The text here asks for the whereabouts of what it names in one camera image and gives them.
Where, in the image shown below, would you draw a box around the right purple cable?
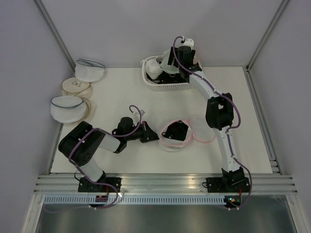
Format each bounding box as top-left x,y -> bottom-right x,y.
172,36 -> 253,211

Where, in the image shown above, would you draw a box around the left aluminium frame post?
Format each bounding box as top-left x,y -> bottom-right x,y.
33,0 -> 75,72

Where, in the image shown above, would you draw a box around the pink-trimmed mesh laundry bag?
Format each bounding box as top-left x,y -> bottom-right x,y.
158,116 -> 216,151

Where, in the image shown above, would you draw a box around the aluminium mounting rail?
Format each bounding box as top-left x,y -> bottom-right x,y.
34,173 -> 297,195

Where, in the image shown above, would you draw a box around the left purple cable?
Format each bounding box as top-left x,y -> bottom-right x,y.
45,104 -> 143,214

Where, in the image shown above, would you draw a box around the white plastic basket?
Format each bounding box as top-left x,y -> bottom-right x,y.
140,56 -> 193,91

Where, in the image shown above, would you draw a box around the beige laundry bag upper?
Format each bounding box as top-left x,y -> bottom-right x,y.
62,77 -> 93,99

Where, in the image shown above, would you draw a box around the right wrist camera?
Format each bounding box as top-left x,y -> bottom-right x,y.
181,37 -> 194,49

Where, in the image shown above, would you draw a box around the right aluminium frame post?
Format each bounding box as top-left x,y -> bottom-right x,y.
245,0 -> 291,73

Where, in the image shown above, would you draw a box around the purple cable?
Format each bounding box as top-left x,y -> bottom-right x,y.
172,36 -> 253,211
45,104 -> 143,214

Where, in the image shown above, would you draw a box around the white bra in basket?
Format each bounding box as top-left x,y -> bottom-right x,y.
145,58 -> 163,80

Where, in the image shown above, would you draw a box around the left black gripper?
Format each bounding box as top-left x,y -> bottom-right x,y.
125,121 -> 161,143

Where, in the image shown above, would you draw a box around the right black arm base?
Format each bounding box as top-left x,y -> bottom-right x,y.
206,177 -> 250,193

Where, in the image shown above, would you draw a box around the aluminium frame post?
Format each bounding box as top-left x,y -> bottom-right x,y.
33,0 -> 75,72
245,0 -> 291,73

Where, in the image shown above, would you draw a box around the beige laundry bag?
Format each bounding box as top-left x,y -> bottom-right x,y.
72,98 -> 97,125
62,77 -> 93,99

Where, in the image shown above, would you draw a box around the beige laundry bag lower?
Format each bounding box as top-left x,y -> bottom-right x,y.
72,98 -> 97,125

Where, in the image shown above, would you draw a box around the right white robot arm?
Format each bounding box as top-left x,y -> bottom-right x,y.
168,46 -> 252,193

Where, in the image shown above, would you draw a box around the black bra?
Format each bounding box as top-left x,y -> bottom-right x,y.
161,120 -> 189,141

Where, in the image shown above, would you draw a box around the blue-trimmed laundry bag rear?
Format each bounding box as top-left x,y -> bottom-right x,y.
75,58 -> 105,83

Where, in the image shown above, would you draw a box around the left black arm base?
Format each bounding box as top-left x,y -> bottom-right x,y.
78,177 -> 121,193

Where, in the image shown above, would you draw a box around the blue-trimmed laundry bag front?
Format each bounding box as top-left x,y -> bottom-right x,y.
50,96 -> 87,124

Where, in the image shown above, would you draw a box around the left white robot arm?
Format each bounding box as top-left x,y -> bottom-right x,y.
58,117 -> 159,192

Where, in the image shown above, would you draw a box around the white slotted cable duct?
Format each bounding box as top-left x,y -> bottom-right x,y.
44,195 -> 225,205

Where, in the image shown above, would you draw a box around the black garments in basket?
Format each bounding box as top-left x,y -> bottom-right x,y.
146,71 -> 186,84

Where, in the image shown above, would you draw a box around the blue-trimmed laundry bag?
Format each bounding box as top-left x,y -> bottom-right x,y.
50,96 -> 87,124
75,58 -> 105,83

